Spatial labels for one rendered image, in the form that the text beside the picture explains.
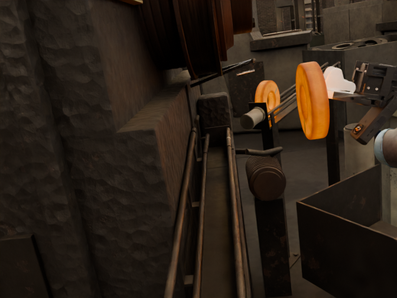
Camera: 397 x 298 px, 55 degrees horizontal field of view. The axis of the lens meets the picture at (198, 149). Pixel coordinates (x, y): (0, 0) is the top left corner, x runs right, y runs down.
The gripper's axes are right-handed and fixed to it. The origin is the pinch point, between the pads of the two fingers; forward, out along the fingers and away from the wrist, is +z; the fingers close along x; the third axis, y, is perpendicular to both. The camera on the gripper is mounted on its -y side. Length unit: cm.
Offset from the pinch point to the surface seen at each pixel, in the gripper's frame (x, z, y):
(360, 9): -403, -138, 52
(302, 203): 25.7, 4.1, -13.6
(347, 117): -212, -85, -42
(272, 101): -73, -4, -15
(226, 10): -5.9, 19.5, 13.4
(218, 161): -17.5, 15.9, -23.8
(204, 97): -40.4, 22.2, -11.5
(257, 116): -58, 3, -19
